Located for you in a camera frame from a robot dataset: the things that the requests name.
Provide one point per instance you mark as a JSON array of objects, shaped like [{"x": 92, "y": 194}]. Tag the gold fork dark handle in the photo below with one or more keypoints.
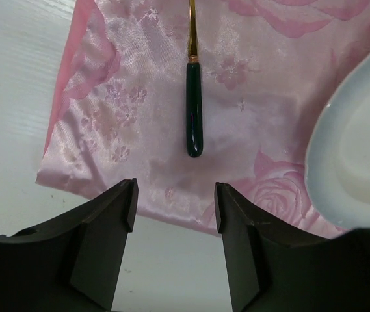
[{"x": 193, "y": 101}]

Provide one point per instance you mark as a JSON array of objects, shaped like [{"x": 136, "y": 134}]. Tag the white round plate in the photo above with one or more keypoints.
[{"x": 337, "y": 175}]

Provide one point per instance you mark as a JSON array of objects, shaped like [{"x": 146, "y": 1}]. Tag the pink rose satin cloth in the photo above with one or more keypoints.
[{"x": 268, "y": 68}]

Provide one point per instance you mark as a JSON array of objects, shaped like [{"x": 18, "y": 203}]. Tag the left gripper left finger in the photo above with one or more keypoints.
[{"x": 71, "y": 262}]

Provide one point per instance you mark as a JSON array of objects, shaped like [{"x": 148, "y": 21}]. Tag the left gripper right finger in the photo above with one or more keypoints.
[{"x": 274, "y": 266}]

